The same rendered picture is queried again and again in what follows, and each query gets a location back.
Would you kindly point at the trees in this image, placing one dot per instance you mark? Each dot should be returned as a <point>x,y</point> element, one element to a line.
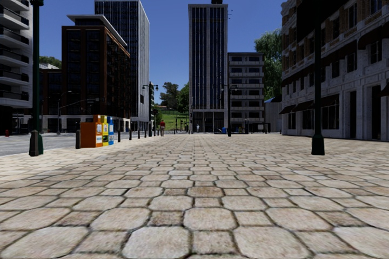
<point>176,97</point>
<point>50,61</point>

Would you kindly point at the grey street lamp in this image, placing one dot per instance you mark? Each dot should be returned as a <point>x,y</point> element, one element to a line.
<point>150,110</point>
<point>229,110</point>
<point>58,113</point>

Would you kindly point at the dark glass tower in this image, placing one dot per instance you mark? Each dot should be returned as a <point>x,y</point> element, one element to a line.
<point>208,64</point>

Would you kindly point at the pale concrete building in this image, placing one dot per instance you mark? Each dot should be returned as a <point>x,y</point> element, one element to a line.
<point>246,87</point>

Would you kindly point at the blue newspaper box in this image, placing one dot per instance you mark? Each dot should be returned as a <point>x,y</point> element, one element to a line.
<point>110,131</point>

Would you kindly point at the yellow newspaper box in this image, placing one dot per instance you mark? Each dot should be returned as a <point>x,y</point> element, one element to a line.
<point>105,132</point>

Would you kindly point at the tree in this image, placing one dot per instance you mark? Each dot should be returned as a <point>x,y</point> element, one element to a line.
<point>268,64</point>

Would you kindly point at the orange newspaper box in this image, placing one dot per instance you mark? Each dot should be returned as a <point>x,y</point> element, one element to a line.
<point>90,132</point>

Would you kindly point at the red brick building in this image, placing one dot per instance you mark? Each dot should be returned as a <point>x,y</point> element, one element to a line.
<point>94,74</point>

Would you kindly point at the grey pole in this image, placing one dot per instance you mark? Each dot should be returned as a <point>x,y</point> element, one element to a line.
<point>317,97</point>
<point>36,81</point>

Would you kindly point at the pale stone building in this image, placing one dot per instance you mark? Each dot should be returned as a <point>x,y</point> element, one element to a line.
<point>353,71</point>

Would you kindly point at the pale balcony building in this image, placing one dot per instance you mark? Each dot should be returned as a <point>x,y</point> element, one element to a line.
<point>14,58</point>

